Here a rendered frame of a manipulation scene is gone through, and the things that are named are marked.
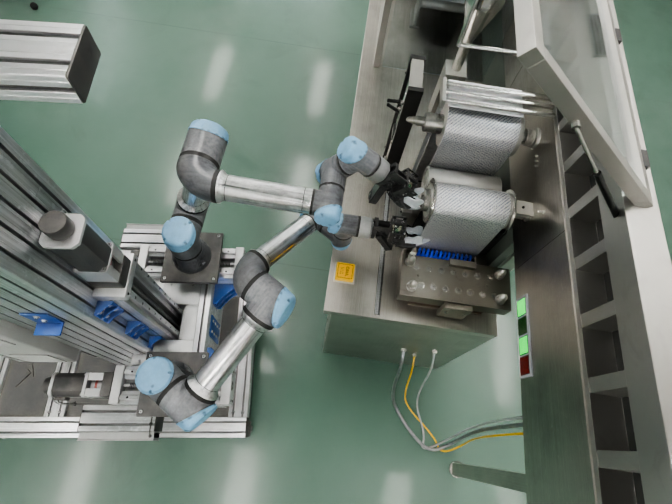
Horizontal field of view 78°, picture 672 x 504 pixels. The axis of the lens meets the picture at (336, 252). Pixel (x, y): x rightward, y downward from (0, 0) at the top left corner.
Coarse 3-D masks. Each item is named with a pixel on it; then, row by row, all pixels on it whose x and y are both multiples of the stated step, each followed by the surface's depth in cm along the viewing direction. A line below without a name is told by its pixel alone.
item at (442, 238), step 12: (432, 228) 141; (444, 228) 140; (456, 228) 139; (432, 240) 149; (444, 240) 148; (456, 240) 147; (468, 240) 146; (480, 240) 145; (456, 252) 155; (468, 252) 154
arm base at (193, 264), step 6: (204, 246) 165; (204, 252) 164; (210, 252) 169; (174, 258) 162; (192, 258) 159; (198, 258) 162; (204, 258) 165; (210, 258) 169; (174, 264) 165; (180, 264) 162; (186, 264) 161; (192, 264) 162; (198, 264) 165; (204, 264) 166; (180, 270) 166; (186, 270) 164; (192, 270) 164; (198, 270) 166
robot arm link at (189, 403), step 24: (264, 288) 127; (264, 312) 126; (288, 312) 132; (240, 336) 128; (216, 360) 128; (240, 360) 130; (192, 384) 127; (216, 384) 129; (168, 408) 127; (192, 408) 126; (216, 408) 132
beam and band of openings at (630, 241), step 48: (576, 144) 125; (576, 192) 118; (576, 240) 111; (624, 240) 91; (576, 288) 106; (624, 288) 89; (624, 336) 87; (624, 384) 85; (624, 432) 92; (624, 480) 88
